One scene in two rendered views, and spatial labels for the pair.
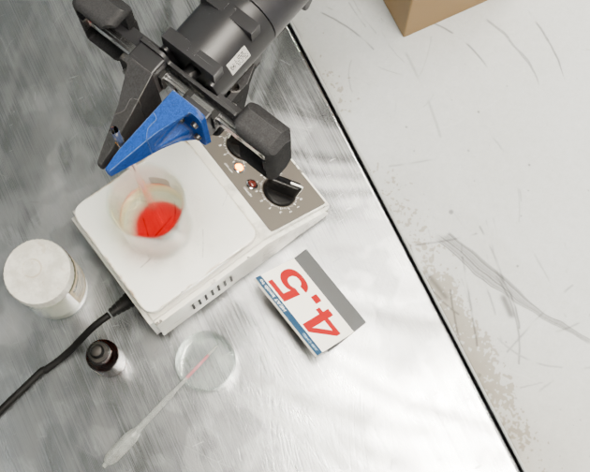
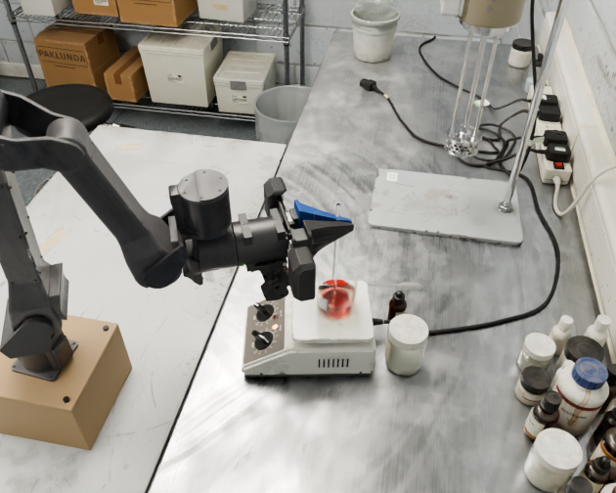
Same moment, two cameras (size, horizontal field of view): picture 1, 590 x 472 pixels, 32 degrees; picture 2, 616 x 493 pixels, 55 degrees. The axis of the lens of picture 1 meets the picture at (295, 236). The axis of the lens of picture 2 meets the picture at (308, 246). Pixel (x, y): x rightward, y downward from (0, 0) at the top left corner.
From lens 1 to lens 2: 88 cm
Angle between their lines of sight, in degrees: 61
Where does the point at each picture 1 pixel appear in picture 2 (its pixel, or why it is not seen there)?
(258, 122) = (275, 185)
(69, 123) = (342, 439)
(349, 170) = (221, 327)
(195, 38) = (271, 223)
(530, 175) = not seen: hidden behind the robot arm
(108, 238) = (364, 317)
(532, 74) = (100, 315)
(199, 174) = (298, 317)
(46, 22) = not seen: outside the picture
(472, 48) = not seen: hidden behind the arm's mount
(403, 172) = (199, 312)
